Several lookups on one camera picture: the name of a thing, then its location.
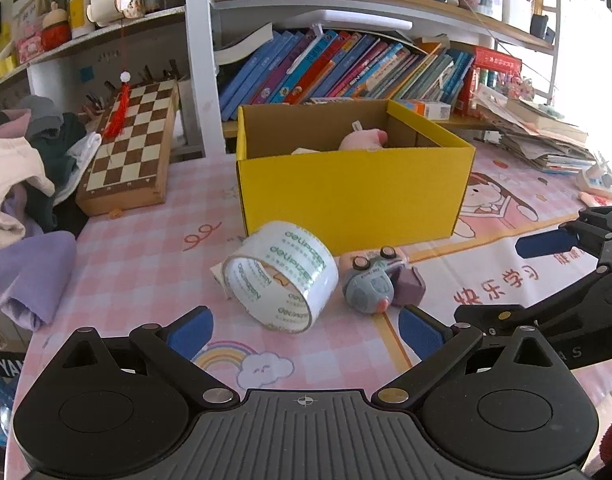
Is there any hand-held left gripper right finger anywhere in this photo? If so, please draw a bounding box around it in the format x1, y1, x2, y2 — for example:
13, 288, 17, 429
371, 305, 569, 407

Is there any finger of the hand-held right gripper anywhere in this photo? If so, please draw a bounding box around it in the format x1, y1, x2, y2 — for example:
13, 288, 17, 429
453, 266, 612, 337
515, 205, 612, 273

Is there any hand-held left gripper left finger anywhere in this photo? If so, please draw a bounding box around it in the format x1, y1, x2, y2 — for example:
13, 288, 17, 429
43, 305, 241, 411

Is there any grey mouse camera toy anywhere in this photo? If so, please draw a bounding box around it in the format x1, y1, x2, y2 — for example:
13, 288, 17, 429
337, 246, 411, 316

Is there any clear packing tape roll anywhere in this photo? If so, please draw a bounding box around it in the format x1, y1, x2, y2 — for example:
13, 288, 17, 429
221, 220, 339, 333

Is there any yellow cardboard box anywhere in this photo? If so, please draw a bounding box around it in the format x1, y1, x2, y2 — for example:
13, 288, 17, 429
236, 99, 477, 256

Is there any pink printed desktop mat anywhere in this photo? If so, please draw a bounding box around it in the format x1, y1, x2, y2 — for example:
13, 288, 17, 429
8, 130, 612, 480

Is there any small purple box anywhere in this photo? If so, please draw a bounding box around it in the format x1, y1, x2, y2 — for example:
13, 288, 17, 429
390, 266, 427, 307

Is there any white desk device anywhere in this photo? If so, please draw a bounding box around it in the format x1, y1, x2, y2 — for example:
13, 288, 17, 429
575, 160, 612, 202

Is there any stack of papers and books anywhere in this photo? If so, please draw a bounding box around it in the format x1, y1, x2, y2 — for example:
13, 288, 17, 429
475, 84, 608, 177

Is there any purple cloth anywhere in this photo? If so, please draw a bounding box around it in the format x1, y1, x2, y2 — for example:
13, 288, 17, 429
0, 230, 77, 332

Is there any small white orange box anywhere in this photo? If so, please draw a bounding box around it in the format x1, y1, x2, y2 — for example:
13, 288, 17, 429
396, 98, 453, 121

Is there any red book case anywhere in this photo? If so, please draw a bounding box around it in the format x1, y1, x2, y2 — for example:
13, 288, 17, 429
456, 45, 523, 117

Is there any wooden chessboard box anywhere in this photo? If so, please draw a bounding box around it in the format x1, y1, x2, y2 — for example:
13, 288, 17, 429
74, 79, 181, 217

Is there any pink plush toy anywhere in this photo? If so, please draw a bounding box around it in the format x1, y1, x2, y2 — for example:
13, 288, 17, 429
338, 127, 389, 152

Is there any white sock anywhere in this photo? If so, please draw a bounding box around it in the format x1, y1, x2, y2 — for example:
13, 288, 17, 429
60, 130, 104, 196

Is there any dark green garment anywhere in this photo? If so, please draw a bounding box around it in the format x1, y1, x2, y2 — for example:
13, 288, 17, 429
26, 112, 90, 233

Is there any red tassel ornament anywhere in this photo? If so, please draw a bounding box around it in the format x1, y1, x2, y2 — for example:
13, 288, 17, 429
102, 20, 132, 139

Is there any white storage cup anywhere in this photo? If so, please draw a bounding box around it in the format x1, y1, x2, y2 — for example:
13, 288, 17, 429
501, 0, 533, 34

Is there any cream pink garment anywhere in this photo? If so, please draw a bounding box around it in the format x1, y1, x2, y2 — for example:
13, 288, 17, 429
0, 110, 56, 258

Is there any grey garment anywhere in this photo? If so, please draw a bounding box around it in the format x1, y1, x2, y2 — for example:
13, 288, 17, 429
16, 95, 65, 137

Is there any row of colourful books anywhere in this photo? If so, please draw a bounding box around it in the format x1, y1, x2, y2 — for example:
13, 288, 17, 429
218, 29, 477, 122

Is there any white bookshelf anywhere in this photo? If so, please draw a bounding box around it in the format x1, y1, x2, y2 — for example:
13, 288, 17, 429
0, 0, 567, 161

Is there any white lamp bar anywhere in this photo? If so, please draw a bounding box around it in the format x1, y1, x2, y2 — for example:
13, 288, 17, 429
212, 9, 415, 34

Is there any pink patterned box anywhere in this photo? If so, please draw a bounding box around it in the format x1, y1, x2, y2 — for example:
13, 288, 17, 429
14, 24, 45, 64

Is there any red round doll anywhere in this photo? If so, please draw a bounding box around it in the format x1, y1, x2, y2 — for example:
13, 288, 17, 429
40, 2, 72, 52

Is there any white bottle yellow label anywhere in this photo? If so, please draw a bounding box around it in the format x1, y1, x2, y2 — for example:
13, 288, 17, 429
68, 0, 94, 39

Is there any black printed strap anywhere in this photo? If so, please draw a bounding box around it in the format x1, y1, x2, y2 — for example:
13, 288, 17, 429
0, 347, 29, 381

